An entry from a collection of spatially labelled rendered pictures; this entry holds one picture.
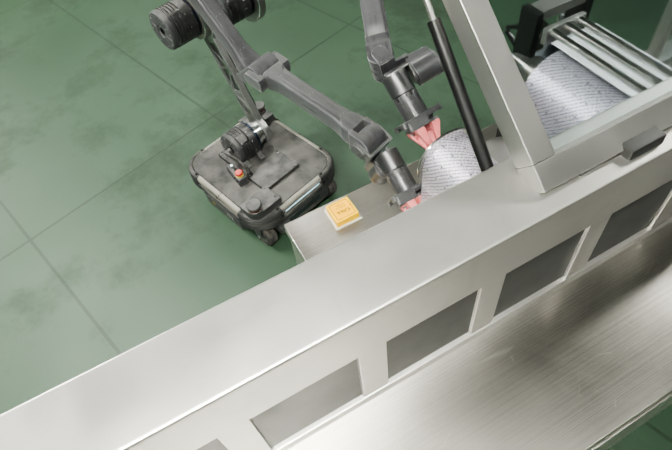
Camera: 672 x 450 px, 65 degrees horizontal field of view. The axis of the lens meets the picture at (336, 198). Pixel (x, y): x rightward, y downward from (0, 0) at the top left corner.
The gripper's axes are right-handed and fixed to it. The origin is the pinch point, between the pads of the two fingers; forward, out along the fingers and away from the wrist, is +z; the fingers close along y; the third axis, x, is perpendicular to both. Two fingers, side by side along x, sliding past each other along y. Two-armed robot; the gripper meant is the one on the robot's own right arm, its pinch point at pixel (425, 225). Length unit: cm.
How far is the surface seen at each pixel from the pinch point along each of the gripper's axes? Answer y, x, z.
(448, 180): -0.8, 20.9, -5.1
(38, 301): 130, -152, -56
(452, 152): -4.2, 21.6, -9.7
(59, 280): 120, -155, -62
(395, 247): 29, 68, 2
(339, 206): 10.1, -25.8, -16.4
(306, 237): 22.4, -26.5, -12.8
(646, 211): -6, 57, 13
